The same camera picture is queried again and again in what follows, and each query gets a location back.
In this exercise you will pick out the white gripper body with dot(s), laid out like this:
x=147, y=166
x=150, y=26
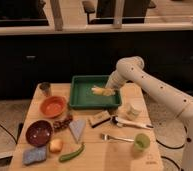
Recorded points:
x=115, y=81

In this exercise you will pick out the yellow banana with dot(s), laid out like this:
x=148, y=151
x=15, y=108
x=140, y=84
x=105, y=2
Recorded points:
x=102, y=91

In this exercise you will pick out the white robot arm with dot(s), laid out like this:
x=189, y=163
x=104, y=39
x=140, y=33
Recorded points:
x=180, y=103

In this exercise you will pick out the green plastic tray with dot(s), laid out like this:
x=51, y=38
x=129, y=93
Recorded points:
x=81, y=96

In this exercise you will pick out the white small container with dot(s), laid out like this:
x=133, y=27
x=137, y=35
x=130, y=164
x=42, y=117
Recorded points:
x=132, y=112

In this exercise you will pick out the wooden block brush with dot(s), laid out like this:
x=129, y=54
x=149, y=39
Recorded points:
x=99, y=118

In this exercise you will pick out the silver fork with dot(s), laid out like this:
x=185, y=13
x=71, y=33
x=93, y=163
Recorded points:
x=107, y=137

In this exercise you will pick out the grey triangular wedge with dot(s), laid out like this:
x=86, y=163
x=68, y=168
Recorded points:
x=76, y=128

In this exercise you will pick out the green plastic cup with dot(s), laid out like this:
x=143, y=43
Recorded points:
x=142, y=142

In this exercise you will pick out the orange bowl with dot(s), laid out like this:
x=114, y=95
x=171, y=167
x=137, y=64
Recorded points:
x=53, y=106

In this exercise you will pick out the brown grape bunch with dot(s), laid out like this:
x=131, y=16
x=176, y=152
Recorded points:
x=61, y=125

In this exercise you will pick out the small dark metal cup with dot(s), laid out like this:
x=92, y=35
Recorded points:
x=45, y=87

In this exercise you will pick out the yellow round fruit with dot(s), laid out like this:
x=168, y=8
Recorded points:
x=56, y=145

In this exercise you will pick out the green chili pepper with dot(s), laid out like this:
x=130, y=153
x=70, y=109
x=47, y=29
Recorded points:
x=69, y=156

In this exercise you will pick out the dark maroon bowl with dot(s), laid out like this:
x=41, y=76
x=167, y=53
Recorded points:
x=39, y=133

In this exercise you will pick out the blue sponge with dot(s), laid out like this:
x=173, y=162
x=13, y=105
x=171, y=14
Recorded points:
x=34, y=155

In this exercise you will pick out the white handled brush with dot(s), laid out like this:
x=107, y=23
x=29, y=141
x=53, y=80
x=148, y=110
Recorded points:
x=123, y=122

